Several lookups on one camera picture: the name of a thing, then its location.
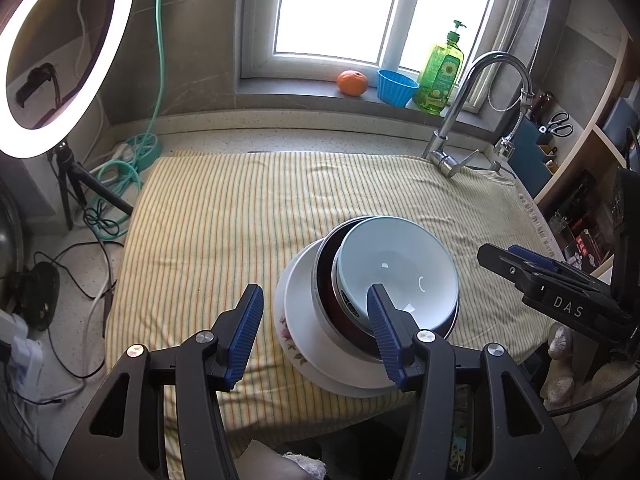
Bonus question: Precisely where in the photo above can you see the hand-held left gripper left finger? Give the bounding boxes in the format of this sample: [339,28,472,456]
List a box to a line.
[52,283,265,480]

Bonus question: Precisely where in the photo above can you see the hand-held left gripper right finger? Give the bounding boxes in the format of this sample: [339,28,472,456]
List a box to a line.
[366,283,581,480]

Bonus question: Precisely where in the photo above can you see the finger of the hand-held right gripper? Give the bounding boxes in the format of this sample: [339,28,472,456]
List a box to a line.
[509,245,567,277]
[476,243,538,291]

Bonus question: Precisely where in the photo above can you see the rose-print plate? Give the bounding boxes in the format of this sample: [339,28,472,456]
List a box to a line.
[273,250,418,400]

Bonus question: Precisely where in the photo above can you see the stainless steel bowl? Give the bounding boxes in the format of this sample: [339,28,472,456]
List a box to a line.
[311,220,458,363]

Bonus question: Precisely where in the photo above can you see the pink blossom deep plate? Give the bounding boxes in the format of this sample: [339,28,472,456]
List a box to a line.
[284,240,401,391]

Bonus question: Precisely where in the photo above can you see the mint green bowl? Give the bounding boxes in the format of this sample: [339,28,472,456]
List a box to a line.
[336,216,460,333]

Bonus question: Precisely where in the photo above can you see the person's right hand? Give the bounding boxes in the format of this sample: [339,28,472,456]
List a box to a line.
[542,322,640,458]

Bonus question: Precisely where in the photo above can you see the dark red packet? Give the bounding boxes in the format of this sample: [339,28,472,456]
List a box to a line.
[570,230,613,268]

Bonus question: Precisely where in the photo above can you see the blue utensil holder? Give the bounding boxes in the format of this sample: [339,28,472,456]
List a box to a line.
[505,117,576,198]

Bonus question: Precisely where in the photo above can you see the striped yellow cloth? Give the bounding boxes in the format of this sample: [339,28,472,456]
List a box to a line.
[104,150,566,480]

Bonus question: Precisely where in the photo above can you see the steel scissors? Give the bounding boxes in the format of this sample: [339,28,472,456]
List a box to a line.
[539,111,575,138]

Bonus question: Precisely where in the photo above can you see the wooden shelf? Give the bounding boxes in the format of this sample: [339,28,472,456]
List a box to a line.
[532,25,640,281]

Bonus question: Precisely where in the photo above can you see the chrome faucet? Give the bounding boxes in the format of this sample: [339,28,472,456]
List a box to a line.
[421,51,536,179]

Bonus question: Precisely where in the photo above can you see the green dish soap bottle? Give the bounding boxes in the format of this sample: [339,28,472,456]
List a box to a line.
[416,20,466,115]

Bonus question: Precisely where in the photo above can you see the blue ribbed cup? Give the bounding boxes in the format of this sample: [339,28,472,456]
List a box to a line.
[376,69,420,108]

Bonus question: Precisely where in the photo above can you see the teal power strip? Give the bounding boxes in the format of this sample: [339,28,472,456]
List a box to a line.
[120,132,162,171]

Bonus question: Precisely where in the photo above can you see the black round stand base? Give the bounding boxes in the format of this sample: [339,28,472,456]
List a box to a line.
[22,261,61,332]

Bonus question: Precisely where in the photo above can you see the white plastic wrap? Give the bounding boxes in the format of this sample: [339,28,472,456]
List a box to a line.
[7,317,45,403]

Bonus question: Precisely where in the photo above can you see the orange tangerine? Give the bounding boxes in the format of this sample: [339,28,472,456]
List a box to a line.
[336,70,369,97]

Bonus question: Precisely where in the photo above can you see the window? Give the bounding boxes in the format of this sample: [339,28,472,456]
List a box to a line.
[240,0,531,93]

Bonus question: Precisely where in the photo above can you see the black phone holder clamp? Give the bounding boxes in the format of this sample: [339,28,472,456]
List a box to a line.
[15,62,58,108]

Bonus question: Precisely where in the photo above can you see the black braided cable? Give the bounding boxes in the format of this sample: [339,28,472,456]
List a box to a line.
[550,360,640,417]

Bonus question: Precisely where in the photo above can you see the dark knife handles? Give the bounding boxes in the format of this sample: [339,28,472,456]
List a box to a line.
[530,91,556,123]

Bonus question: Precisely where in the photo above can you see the thin black cable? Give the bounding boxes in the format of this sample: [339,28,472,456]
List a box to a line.
[32,200,131,381]

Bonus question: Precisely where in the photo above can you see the teal cable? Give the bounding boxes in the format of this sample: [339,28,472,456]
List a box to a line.
[85,0,168,238]

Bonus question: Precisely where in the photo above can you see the white ring light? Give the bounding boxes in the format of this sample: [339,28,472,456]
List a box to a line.
[0,0,137,160]

